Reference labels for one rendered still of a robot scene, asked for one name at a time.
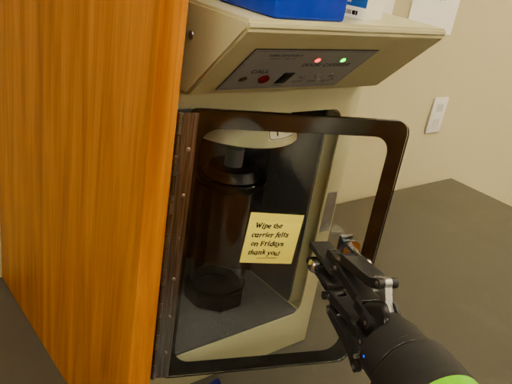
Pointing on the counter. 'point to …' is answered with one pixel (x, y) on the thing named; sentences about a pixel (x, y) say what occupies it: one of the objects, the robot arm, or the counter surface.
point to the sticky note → (271, 238)
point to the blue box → (296, 8)
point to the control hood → (199, 34)
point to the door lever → (343, 251)
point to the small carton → (365, 9)
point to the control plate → (331, 60)
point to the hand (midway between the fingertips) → (328, 264)
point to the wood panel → (88, 174)
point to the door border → (182, 147)
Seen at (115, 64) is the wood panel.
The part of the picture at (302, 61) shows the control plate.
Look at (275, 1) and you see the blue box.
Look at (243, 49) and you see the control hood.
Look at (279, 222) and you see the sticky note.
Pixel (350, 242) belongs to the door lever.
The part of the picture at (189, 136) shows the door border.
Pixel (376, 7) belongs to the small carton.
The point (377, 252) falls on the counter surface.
